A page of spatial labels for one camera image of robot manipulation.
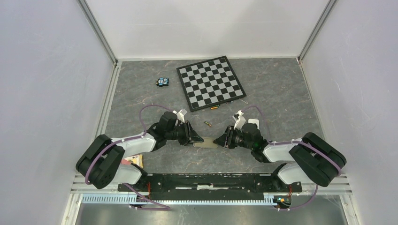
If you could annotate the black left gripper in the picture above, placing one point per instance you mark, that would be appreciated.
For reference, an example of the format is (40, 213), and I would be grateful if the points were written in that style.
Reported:
(190, 135)

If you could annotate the white remote control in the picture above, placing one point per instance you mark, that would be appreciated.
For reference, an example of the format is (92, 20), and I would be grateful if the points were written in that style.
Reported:
(254, 121)

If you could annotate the white cable duct strip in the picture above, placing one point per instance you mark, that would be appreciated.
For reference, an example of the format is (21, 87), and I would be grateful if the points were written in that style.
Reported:
(133, 199)

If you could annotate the black white checkerboard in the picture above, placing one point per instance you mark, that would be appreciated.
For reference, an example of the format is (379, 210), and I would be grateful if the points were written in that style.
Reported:
(209, 83)

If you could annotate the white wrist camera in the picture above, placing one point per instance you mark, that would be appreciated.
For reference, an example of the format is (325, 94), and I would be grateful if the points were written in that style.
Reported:
(239, 120)
(180, 115)

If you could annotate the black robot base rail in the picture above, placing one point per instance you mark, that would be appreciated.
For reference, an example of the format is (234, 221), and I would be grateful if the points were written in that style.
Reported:
(210, 186)

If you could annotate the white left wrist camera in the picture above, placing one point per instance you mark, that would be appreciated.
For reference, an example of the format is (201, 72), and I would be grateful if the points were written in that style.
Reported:
(180, 115)

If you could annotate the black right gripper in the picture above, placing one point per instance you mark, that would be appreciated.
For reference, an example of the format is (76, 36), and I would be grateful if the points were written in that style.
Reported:
(225, 139)

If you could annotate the beige remote control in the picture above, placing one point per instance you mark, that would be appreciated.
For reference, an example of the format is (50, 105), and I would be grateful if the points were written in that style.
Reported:
(207, 143)

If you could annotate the pink orange card box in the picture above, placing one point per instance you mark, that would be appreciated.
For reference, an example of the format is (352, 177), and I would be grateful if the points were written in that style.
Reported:
(136, 159)

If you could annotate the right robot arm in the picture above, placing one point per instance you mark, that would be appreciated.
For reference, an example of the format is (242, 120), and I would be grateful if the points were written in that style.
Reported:
(308, 159)

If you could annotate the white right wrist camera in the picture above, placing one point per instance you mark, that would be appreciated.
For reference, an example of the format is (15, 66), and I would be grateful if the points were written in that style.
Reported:
(239, 120)

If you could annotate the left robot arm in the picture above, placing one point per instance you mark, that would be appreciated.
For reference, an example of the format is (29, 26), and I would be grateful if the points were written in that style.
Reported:
(102, 164)

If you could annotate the small blue owl toy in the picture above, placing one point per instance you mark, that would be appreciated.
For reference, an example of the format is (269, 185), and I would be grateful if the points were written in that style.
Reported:
(162, 82)

